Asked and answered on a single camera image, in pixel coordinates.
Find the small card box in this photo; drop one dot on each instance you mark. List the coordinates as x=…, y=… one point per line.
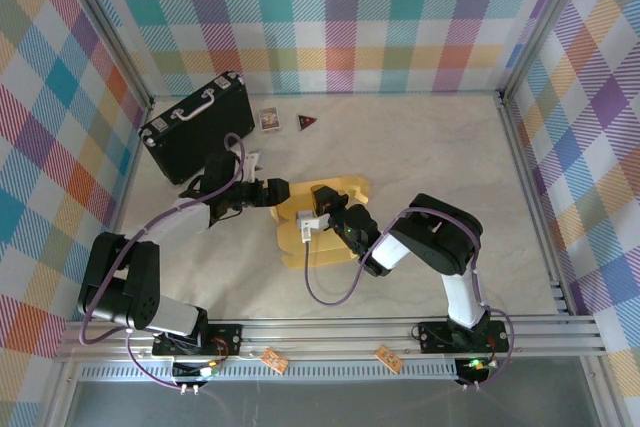
x=270, y=119

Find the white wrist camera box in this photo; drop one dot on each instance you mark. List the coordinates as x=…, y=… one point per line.
x=254, y=164
x=312, y=222

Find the aluminium rail beam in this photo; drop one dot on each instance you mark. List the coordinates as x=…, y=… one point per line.
x=325, y=337

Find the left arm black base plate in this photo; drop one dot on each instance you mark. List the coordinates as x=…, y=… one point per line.
x=225, y=337

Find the yellow paper box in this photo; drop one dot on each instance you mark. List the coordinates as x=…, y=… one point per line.
x=325, y=252

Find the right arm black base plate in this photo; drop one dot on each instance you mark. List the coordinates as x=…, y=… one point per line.
x=435, y=337

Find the aluminium frame post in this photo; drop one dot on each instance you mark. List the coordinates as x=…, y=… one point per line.
x=107, y=27
x=545, y=22

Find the aluminium side rail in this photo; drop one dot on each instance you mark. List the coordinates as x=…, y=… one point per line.
x=527, y=172
x=129, y=181

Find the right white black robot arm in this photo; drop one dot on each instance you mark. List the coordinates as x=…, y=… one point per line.
x=440, y=237

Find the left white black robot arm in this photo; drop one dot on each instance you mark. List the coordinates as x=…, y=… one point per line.
x=125, y=277

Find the orange paper tag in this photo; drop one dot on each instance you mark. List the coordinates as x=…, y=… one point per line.
x=274, y=359
x=389, y=358

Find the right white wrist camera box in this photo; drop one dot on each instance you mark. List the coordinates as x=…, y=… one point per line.
x=312, y=222

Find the red black triangular badge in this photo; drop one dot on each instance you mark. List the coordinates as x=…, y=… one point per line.
x=305, y=121

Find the black briefcase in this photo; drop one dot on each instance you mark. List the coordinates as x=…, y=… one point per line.
x=200, y=137

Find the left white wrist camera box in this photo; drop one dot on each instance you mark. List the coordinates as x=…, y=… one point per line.
x=254, y=164

